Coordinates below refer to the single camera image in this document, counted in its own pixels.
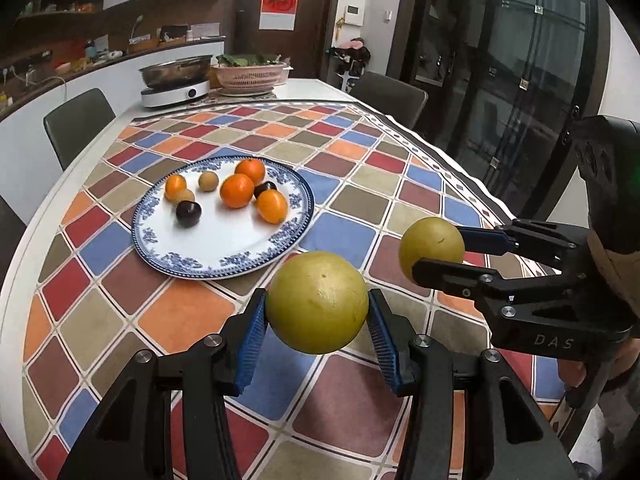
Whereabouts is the green round fruit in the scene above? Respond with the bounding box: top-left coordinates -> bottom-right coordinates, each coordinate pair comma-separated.
398,217 -> 465,283

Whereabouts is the large yellow-green fruit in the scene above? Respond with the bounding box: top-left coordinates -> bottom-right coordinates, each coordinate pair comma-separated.
266,252 -> 369,354

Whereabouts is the oval orange fruit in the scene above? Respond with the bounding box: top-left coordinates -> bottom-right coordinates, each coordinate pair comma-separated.
256,190 -> 288,224

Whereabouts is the dark plum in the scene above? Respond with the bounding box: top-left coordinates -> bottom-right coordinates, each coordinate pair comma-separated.
175,200 -> 202,229
254,181 -> 277,198

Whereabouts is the large orange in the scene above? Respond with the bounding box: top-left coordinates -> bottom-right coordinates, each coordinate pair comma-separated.
234,158 -> 266,186
219,174 -> 255,209

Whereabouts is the small tangerine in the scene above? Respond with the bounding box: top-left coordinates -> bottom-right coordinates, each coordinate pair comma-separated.
164,174 -> 186,202

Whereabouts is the small tan kiwi fruit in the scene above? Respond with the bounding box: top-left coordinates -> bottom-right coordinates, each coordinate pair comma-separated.
198,171 -> 219,193

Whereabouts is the operator hand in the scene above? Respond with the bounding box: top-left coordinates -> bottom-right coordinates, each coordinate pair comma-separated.
556,336 -> 640,391

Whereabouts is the grey chair right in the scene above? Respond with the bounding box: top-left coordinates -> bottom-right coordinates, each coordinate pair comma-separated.
350,72 -> 428,129

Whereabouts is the grey chair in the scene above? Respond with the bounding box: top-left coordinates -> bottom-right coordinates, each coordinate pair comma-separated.
350,72 -> 428,129
43,88 -> 115,170
0,197 -> 26,285

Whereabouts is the blue white porcelain plate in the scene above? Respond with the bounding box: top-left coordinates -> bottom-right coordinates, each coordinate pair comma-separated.
131,155 -> 314,281

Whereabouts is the grey chair near left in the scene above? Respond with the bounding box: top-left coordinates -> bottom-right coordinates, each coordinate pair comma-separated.
0,197 -> 26,285

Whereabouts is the stroller with pink cloth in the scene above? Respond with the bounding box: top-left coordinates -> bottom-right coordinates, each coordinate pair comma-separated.
326,37 -> 371,93

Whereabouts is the dark wooden door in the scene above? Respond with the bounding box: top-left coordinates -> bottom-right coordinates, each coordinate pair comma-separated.
227,0 -> 337,78

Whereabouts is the white counter cabinet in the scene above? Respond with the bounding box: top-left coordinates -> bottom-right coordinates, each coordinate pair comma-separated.
1,39 -> 226,223

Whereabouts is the pink basket with greens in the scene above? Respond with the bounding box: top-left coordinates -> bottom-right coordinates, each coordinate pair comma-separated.
209,54 -> 291,96

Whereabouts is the grey chair far left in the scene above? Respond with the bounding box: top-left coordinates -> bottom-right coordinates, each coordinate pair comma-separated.
43,88 -> 115,170

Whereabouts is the white induction cooker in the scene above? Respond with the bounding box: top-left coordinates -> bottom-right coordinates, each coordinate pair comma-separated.
141,80 -> 210,108

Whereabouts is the steel pot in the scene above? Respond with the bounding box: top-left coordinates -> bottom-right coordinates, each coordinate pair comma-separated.
139,54 -> 212,90

